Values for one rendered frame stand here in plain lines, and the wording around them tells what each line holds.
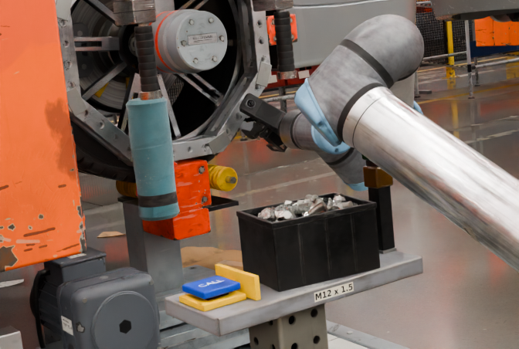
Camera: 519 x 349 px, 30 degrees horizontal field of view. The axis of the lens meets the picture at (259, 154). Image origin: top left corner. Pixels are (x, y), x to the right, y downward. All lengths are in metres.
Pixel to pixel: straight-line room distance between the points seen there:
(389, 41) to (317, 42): 0.96
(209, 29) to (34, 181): 0.63
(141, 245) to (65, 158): 0.77
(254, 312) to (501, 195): 0.42
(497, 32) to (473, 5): 1.60
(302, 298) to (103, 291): 0.49
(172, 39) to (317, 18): 0.62
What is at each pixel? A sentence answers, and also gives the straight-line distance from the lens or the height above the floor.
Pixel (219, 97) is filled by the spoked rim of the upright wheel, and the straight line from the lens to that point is 2.41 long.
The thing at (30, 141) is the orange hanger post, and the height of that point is 0.73.
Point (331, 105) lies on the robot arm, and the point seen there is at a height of 0.74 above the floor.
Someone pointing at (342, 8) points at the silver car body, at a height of 0.88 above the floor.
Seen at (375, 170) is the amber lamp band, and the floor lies 0.60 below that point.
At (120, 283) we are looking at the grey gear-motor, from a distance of 1.94.
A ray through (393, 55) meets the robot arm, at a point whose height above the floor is 0.81.
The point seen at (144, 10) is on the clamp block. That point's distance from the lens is 1.94.
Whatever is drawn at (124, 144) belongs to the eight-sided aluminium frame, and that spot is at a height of 0.64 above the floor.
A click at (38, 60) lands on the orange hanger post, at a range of 1.65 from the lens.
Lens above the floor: 0.91
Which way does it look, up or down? 9 degrees down
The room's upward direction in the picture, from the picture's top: 6 degrees counter-clockwise
